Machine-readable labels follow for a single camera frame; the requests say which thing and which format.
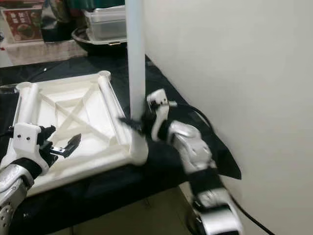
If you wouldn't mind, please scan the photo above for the black tablecloth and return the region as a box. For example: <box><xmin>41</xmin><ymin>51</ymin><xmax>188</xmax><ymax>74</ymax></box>
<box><xmin>0</xmin><ymin>53</ymin><xmax>243</xmax><ymax>235</ymax></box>

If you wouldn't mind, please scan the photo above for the clear plastic food container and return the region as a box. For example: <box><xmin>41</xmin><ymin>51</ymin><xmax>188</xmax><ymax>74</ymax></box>
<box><xmin>84</xmin><ymin>7</ymin><xmax>131</xmax><ymax>42</ymax></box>

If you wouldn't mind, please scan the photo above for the dark plastic bag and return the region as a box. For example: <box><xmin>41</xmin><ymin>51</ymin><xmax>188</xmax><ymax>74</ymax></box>
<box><xmin>40</xmin><ymin>0</ymin><xmax>80</xmax><ymax>44</ymax></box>

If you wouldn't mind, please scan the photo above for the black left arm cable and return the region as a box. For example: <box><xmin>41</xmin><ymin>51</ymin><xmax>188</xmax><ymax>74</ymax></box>
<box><xmin>0</xmin><ymin>127</ymin><xmax>16</xmax><ymax>139</ymax></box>

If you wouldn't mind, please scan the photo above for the clear tape strip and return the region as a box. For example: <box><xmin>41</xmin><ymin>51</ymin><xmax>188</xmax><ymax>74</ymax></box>
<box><xmin>0</xmin><ymin>84</ymin><xmax>21</xmax><ymax>96</ymax></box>

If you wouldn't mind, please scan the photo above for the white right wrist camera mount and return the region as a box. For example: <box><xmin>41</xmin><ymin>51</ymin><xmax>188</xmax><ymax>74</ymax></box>
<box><xmin>147</xmin><ymin>88</ymin><xmax>178</xmax><ymax>143</ymax></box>

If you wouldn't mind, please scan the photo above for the black wok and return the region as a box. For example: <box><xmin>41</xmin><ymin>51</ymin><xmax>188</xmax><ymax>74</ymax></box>
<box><xmin>71</xmin><ymin>28</ymin><xmax>131</xmax><ymax>56</ymax></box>

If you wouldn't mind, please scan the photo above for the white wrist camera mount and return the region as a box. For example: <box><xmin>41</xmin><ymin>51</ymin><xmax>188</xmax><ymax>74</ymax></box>
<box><xmin>12</xmin><ymin>122</ymin><xmax>48</xmax><ymax>165</ymax></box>
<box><xmin>147</xmin><ymin>88</ymin><xmax>178</xmax><ymax>143</ymax></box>

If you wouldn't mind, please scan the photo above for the white plastic children table top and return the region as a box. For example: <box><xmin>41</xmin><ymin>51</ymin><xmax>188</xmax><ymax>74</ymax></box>
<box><xmin>7</xmin><ymin>70</ymin><xmax>150</xmax><ymax>197</ymax></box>

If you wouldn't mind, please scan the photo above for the white plastic tray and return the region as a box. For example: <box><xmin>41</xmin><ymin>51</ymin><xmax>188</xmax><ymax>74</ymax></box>
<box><xmin>73</xmin><ymin>33</ymin><xmax>131</xmax><ymax>46</ymax></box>

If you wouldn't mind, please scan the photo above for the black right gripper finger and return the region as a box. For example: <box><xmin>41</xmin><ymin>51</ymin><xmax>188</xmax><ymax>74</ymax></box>
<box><xmin>117</xmin><ymin>117</ymin><xmax>145</xmax><ymax>137</ymax></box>

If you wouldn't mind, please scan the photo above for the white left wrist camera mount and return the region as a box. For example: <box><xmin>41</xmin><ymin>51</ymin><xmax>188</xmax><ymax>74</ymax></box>
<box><xmin>12</xmin><ymin>122</ymin><xmax>48</xmax><ymax>165</ymax></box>

